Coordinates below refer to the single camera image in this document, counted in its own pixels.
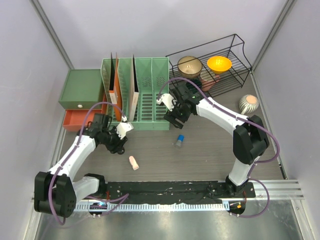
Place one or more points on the white cable tray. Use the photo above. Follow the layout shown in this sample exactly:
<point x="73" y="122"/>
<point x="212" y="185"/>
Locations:
<point x="99" y="206"/>

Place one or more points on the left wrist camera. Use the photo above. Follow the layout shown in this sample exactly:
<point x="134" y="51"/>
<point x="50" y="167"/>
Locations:
<point x="123" y="128"/>

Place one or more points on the red black stamp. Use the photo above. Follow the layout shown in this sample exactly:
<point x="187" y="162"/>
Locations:
<point x="121" y="151"/>

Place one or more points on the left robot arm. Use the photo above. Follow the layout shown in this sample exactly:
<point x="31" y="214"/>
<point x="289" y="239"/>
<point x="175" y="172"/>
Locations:
<point x="55" y="191"/>

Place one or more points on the orange folder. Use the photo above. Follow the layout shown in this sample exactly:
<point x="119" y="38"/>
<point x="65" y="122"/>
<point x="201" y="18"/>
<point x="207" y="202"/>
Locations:
<point x="114" y="87"/>

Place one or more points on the pink mug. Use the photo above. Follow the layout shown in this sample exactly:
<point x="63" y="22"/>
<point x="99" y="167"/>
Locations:
<point x="208" y="79"/>

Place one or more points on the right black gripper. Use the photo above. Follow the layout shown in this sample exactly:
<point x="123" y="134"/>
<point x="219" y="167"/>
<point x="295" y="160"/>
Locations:
<point x="171" y="119"/>

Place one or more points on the striped ceramic mug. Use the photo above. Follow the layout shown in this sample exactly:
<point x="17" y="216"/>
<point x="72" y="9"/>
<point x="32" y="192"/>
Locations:
<point x="248" y="104"/>

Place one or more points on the blue grey bottle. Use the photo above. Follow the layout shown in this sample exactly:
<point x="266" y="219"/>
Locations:
<point x="179" y="141"/>

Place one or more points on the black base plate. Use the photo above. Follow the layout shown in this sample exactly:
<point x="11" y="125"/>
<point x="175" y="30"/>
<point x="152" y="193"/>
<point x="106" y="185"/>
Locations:
<point x="176" y="192"/>

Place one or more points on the orange bowl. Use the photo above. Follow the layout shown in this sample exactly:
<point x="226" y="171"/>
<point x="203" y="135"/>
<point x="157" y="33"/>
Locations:
<point x="219" y="64"/>

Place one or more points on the black wire rack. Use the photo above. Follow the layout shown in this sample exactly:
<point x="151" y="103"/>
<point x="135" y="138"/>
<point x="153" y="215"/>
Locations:
<point x="231" y="46"/>

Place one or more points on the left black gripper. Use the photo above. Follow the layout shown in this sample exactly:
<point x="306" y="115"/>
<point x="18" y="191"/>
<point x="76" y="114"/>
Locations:
<point x="119" y="144"/>

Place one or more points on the brown glass bowl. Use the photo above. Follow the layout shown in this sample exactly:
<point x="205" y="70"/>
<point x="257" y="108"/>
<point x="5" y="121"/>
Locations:
<point x="189" y="67"/>

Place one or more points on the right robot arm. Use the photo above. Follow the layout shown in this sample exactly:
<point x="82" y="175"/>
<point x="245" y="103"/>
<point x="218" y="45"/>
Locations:
<point x="249" y="139"/>

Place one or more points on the drawer box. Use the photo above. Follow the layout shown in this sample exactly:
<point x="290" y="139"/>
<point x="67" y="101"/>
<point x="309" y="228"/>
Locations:
<point x="82" y="89"/>

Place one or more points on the green file organizer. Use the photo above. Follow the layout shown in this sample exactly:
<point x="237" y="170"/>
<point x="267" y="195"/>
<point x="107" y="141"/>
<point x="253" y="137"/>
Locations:
<point x="152" y="75"/>

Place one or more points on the pink eraser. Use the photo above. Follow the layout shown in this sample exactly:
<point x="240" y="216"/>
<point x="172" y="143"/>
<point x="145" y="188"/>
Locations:
<point x="133" y="163"/>

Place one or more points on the white folder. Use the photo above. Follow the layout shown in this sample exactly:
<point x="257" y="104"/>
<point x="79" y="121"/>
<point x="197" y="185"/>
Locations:
<point x="133" y="92"/>

